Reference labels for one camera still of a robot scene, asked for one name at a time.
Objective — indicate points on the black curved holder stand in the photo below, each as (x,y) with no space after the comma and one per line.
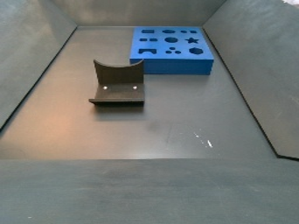
(120,84)

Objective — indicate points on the blue shape sorter block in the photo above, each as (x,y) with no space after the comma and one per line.
(171,50)

